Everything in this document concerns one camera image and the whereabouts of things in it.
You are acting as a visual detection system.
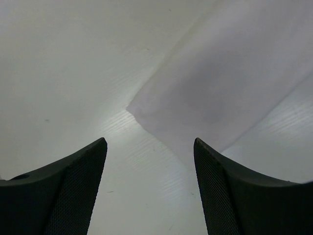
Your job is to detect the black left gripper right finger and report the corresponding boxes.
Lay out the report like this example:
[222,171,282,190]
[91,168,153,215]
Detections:
[194,138,313,235]

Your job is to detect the white tank top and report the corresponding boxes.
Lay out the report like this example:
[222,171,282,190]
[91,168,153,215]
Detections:
[127,0,313,169]

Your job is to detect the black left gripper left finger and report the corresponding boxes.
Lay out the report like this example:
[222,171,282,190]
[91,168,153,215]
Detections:
[0,138,107,235]

